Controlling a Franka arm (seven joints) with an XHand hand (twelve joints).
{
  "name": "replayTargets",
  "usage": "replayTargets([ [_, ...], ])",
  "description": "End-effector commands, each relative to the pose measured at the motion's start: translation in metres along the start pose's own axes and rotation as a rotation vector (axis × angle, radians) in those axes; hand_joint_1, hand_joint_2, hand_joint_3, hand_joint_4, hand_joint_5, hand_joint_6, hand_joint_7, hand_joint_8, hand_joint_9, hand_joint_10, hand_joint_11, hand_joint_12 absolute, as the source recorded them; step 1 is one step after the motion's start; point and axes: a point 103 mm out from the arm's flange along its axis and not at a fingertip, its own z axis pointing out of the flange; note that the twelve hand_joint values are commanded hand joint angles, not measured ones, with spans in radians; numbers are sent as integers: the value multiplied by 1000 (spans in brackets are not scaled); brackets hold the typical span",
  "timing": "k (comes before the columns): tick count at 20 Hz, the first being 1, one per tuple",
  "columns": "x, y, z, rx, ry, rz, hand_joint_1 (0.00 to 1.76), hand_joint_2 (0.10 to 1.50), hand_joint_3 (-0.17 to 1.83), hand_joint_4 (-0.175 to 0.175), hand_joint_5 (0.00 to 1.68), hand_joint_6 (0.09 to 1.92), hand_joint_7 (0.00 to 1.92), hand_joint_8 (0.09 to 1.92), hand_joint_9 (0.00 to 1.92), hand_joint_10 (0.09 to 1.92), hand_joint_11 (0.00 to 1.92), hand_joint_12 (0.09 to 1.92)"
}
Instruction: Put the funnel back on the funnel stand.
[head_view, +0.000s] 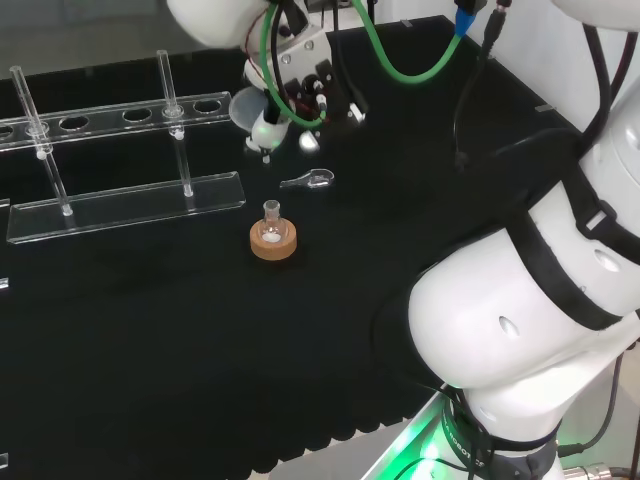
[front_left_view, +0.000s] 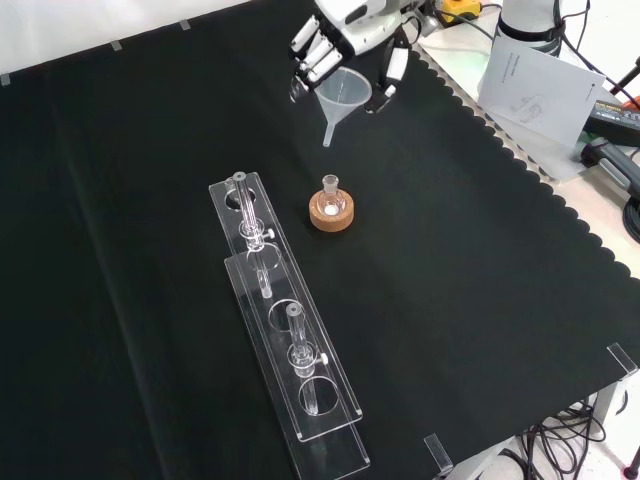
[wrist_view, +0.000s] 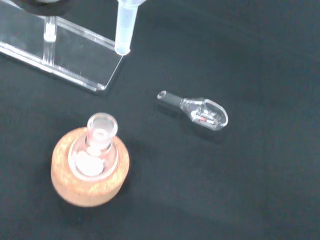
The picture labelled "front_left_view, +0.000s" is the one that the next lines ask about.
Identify grey black hand tool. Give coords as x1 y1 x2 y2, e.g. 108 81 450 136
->
579 139 640 201

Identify pale board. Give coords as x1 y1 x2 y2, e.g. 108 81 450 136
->
416 19 604 187

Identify black cable bundle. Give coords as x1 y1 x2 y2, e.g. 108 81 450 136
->
509 394 609 480

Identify yellow stop button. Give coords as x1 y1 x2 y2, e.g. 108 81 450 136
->
439 0 482 24

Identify clear plastic funnel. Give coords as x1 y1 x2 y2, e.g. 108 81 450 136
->
315 68 374 149

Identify white paper sheet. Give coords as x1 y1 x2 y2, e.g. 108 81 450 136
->
477 33 608 149

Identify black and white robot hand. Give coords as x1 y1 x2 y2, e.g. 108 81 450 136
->
287 0 413 115

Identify clear acrylic clamp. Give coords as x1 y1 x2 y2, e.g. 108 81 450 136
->
606 343 640 377
423 433 455 475

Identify clear acrylic funnel stand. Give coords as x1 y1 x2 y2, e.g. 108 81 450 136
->
207 171 372 480

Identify black bench cloth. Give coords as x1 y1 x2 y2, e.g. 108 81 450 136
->
0 0 640 480

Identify round-bottom glass flask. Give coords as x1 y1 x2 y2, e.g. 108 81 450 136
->
316 174 346 218

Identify black power adapter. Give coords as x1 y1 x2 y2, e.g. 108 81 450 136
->
584 98 640 148

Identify cork ring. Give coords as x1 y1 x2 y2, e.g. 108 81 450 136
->
308 190 354 233

